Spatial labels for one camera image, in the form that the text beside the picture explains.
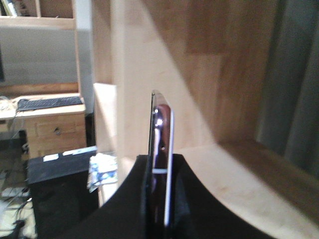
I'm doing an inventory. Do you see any wooden desk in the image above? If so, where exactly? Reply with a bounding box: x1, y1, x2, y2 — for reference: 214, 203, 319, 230
0, 0, 86, 158

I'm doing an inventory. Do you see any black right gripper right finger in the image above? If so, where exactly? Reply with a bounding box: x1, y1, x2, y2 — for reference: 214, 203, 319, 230
173, 154, 271, 239

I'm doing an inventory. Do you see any black keyboard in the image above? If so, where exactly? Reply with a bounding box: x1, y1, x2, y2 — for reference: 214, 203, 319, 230
17, 96, 83, 112

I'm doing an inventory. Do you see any stack of papers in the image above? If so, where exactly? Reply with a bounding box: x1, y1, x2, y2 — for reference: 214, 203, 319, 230
87, 153, 118, 193

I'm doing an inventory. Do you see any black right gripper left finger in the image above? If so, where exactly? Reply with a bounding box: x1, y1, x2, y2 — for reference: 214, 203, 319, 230
59, 155, 148, 239

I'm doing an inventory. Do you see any wooden shelf unit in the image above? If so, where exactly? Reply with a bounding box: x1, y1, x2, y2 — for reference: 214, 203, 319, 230
92, 0, 319, 239

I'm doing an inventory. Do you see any black foldable phone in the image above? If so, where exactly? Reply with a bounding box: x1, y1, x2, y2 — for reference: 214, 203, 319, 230
148, 90, 174, 239

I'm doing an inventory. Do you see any black computer tower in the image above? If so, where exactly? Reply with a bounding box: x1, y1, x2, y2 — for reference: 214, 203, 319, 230
26, 146, 99, 239

